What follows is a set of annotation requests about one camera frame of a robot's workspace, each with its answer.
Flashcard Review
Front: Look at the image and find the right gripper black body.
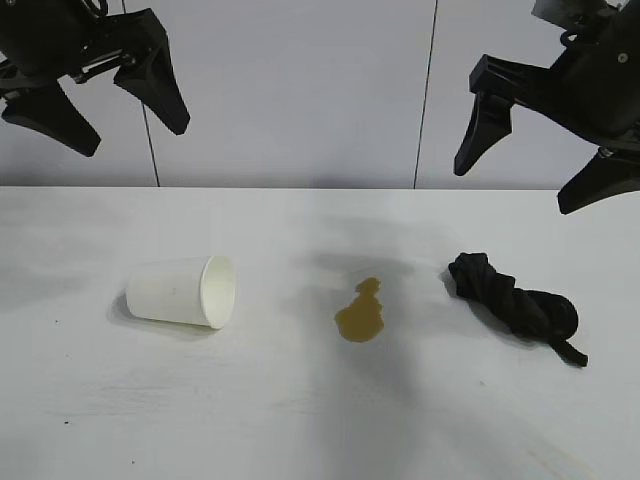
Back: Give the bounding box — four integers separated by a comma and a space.
468, 0, 640, 152

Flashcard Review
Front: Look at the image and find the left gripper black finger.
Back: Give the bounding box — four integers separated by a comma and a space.
112, 34, 192, 136
0, 78, 102, 159

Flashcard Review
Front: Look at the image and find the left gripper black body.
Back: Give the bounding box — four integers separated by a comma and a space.
0, 0, 167, 104

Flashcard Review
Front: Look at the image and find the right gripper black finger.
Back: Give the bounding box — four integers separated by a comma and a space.
452, 93, 515, 177
556, 144, 640, 217

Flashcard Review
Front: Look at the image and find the black cloth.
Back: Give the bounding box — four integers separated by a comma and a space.
446, 251, 591, 369

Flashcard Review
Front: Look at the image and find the white paper cup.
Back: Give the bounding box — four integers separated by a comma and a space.
125, 254, 237, 331

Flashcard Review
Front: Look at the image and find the brown liquid spill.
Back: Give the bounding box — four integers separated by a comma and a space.
334, 276, 387, 346

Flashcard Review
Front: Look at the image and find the black right camera cable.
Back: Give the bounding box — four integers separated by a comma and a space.
560, 27, 604, 52

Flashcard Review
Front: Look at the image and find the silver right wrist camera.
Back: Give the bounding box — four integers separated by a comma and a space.
531, 0, 569, 22

